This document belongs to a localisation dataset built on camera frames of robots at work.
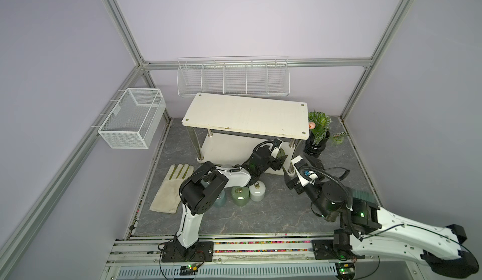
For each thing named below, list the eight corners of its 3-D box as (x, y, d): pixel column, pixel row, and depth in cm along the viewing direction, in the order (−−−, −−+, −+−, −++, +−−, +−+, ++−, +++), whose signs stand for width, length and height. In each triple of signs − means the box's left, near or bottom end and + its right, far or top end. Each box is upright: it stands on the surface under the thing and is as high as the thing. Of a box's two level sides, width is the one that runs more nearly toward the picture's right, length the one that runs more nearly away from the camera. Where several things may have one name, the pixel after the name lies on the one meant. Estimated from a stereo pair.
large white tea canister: (249, 201, 89) (249, 194, 82) (249, 189, 93) (249, 181, 86) (264, 201, 89) (266, 194, 82) (264, 189, 93) (265, 181, 86)
